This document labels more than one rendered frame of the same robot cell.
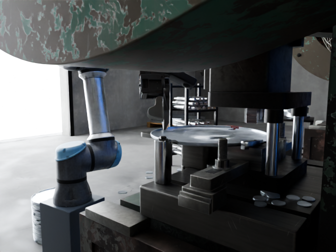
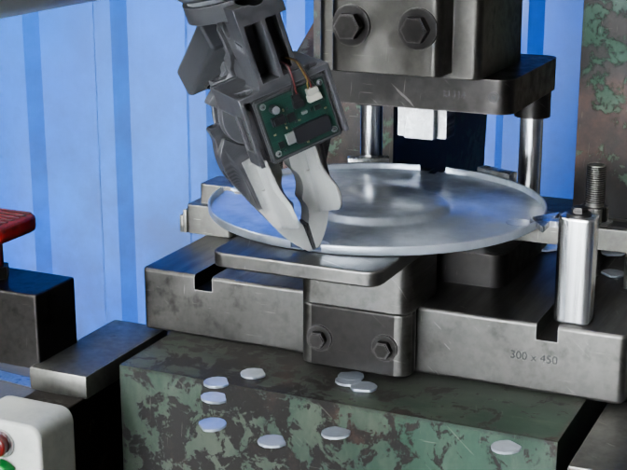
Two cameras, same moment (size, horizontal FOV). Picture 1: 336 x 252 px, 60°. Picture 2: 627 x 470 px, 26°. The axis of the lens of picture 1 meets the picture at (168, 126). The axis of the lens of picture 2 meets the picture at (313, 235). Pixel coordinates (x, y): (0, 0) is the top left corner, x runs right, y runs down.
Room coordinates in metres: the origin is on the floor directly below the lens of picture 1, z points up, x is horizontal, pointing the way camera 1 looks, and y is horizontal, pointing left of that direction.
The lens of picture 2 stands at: (1.06, 0.98, 1.08)
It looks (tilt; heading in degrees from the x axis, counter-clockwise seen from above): 16 degrees down; 255
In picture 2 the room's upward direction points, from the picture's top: straight up
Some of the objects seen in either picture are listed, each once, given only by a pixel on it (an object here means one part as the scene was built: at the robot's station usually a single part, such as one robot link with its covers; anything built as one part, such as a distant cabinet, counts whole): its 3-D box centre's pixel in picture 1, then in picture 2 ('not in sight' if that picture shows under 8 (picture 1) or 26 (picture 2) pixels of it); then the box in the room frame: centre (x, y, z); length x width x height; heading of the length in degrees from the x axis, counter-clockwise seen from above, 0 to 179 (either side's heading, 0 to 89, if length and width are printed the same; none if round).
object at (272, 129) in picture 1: (272, 138); (530, 146); (0.54, -0.20, 0.81); 0.02 x 0.02 x 0.14
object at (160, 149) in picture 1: (163, 159); (577, 263); (0.58, 0.01, 0.75); 0.03 x 0.03 x 0.10; 51
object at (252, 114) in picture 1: (254, 114); (424, 116); (0.65, -0.19, 0.84); 0.05 x 0.03 x 0.04; 141
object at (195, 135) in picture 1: (208, 134); (376, 204); (0.72, -0.10, 0.78); 0.29 x 0.29 x 0.01
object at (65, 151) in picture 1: (72, 159); not in sight; (1.13, 0.38, 0.62); 0.13 x 0.12 x 0.14; 128
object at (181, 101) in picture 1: (192, 125); not in sight; (3.29, -0.28, 0.47); 0.46 x 0.43 x 0.95; 31
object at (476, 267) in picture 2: (258, 167); (426, 237); (0.64, -0.20, 0.72); 0.20 x 0.16 x 0.03; 141
